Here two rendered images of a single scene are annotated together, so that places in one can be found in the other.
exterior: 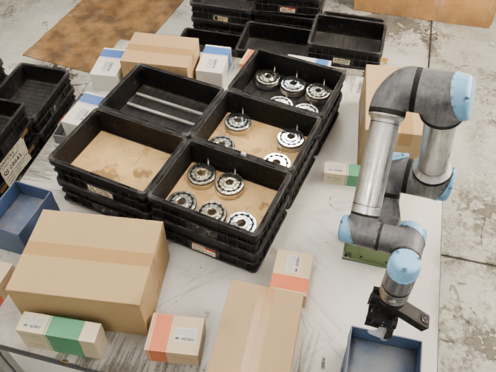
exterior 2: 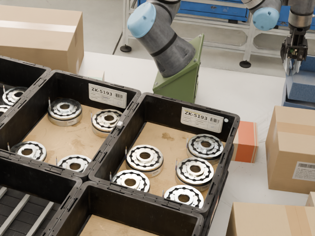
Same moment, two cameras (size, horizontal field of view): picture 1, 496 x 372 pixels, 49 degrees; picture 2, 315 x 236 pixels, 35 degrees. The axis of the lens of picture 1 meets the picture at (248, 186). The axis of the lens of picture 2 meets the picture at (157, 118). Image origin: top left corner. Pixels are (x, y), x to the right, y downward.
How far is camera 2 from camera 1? 180 cm
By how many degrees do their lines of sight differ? 67
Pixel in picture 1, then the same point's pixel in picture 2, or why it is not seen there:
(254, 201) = (162, 144)
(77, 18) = not seen: outside the picture
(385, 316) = (304, 40)
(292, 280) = (242, 130)
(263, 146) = (70, 137)
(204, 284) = not seen: hidden behind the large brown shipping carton
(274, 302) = (291, 122)
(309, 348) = not seen: hidden behind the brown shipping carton
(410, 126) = (64, 26)
